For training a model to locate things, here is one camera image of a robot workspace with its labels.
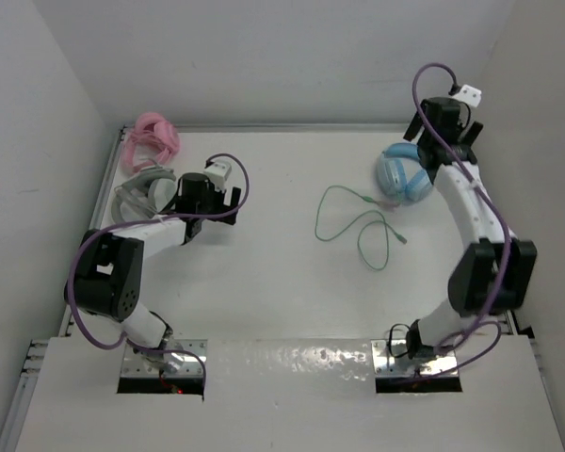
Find green headphone cable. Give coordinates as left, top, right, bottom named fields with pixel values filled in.
left=314, top=185, right=410, bottom=272

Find blue headphones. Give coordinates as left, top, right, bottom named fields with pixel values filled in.
left=375, top=142, right=433, bottom=204

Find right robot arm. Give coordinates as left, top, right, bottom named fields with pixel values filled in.
left=404, top=97, right=538, bottom=359

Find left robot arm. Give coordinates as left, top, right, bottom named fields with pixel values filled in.
left=64, top=161, right=250, bottom=359

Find grey headphones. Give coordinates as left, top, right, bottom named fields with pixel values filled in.
left=111, top=166, right=177, bottom=223

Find pink headphones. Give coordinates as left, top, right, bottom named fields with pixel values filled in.
left=121, top=112, right=181, bottom=174

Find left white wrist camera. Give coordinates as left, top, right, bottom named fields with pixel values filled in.
left=203, top=160, right=232, bottom=193

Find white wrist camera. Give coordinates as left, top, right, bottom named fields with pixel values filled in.
left=449, top=84, right=482, bottom=108
left=203, top=160, right=232, bottom=193

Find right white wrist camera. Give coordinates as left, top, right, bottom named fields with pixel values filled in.
left=449, top=84, right=482, bottom=108

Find aluminium table frame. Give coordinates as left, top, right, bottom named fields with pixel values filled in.
left=16, top=126, right=561, bottom=451

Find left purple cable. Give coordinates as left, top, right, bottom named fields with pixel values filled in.
left=68, top=153, right=250, bottom=392

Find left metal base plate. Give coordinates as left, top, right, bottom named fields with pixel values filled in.
left=121, top=338, right=207, bottom=379

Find metal base plate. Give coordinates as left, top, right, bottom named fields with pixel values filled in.
left=371, top=339, right=459, bottom=379
left=121, top=338, right=207, bottom=379

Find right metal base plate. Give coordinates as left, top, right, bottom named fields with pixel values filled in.
left=371, top=339, right=459, bottom=379

